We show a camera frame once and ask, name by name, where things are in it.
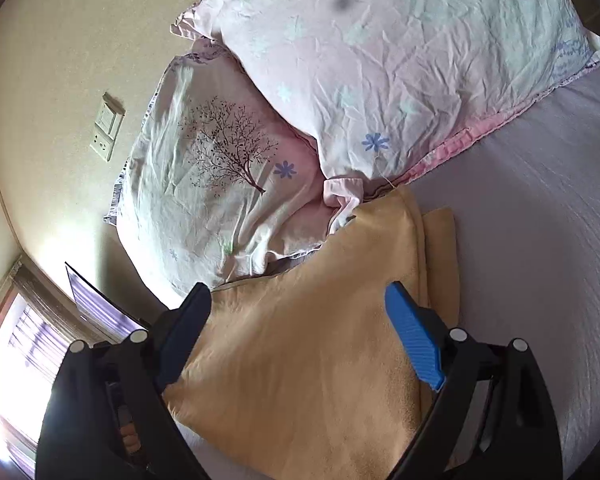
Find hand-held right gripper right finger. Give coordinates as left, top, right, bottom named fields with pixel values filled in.
left=384, top=281, right=564, bottom=480

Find white tree print pillow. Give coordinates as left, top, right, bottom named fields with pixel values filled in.
left=103, top=40, right=353, bottom=297

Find window with curtain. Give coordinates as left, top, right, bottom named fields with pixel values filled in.
left=0, top=255, right=76, bottom=478

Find yellow garment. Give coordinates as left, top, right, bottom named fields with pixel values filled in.
left=162, top=185, right=460, bottom=480

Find dark framed screen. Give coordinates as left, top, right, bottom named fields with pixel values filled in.
left=64, top=261, right=142, bottom=338

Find white wall switch socket panel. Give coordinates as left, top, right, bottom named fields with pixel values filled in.
left=89, top=91, right=126, bottom=162

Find pink floral pillow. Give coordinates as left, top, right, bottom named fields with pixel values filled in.
left=170, top=0, right=600, bottom=233

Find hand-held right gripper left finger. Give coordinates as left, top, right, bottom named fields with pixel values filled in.
left=36, top=282, right=213, bottom=480

